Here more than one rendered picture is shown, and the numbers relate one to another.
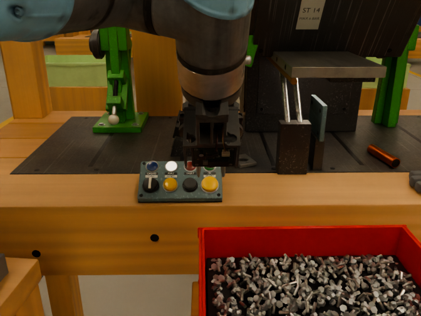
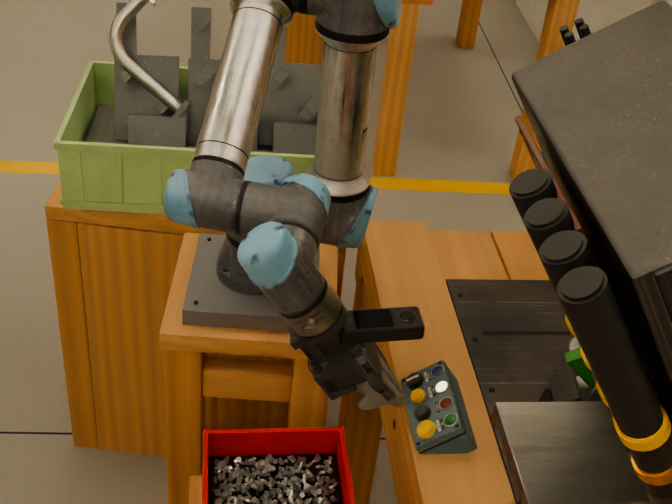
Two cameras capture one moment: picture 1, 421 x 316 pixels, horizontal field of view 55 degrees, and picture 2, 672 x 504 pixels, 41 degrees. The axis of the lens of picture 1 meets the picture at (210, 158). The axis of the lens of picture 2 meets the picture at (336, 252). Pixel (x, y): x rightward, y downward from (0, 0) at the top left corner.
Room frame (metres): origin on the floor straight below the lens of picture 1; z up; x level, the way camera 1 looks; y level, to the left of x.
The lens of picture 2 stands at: (0.34, -0.92, 1.93)
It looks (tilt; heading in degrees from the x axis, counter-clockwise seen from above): 36 degrees down; 81
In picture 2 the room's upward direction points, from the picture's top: 6 degrees clockwise
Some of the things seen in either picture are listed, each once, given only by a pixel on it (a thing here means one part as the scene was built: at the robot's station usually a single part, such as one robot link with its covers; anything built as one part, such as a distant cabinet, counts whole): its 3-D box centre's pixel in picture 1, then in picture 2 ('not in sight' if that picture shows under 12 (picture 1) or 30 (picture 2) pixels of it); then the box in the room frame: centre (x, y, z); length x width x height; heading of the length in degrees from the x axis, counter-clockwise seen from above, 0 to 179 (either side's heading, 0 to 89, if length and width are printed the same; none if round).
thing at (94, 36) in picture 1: (96, 44); not in sight; (1.09, 0.30, 1.12); 0.07 x 0.03 x 0.08; 1
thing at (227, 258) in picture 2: not in sight; (256, 249); (0.39, 0.45, 0.93); 0.15 x 0.15 x 0.10
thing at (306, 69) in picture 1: (310, 58); (660, 455); (0.88, -0.21, 1.11); 0.39 x 0.16 x 0.03; 1
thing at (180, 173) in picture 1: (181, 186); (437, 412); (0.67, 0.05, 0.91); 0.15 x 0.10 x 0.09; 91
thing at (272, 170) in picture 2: not in sight; (263, 198); (0.40, 0.45, 1.05); 0.13 x 0.12 x 0.14; 165
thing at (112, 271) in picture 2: not in sight; (215, 289); (0.31, 1.00, 0.39); 0.68 x 0.52 x 0.79; 171
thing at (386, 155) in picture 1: (383, 155); not in sight; (0.83, -0.38, 0.91); 0.09 x 0.02 x 0.02; 12
